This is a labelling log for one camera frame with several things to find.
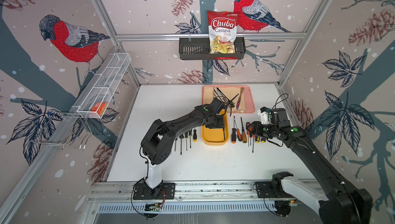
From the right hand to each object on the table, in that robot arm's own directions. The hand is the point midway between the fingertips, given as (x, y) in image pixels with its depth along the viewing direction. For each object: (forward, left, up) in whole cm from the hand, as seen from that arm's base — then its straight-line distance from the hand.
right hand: (248, 126), depth 80 cm
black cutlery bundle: (+28, +7, -15) cm, 33 cm away
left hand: (+5, +12, -4) cm, 13 cm away
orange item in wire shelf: (-4, +69, +20) cm, 72 cm away
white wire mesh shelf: (+13, +76, +17) cm, 79 cm away
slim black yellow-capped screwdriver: (0, +30, -14) cm, 33 cm away
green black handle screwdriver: (-1, +38, -13) cm, 40 cm away
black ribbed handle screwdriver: (-4, +41, -15) cm, 44 cm away
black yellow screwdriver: (0, +35, -14) cm, 38 cm away
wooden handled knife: (+31, -1, -14) cm, 34 cm away
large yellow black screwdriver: (+1, +32, -14) cm, 35 cm away
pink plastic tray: (+27, -8, -14) cm, 31 cm away
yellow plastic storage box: (0, +16, -12) cm, 20 cm away
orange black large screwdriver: (-3, -6, -16) cm, 17 cm away
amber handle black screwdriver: (+2, 0, -14) cm, 14 cm away
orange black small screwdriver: (0, +3, -13) cm, 13 cm away
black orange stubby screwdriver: (+4, +5, -14) cm, 15 cm away
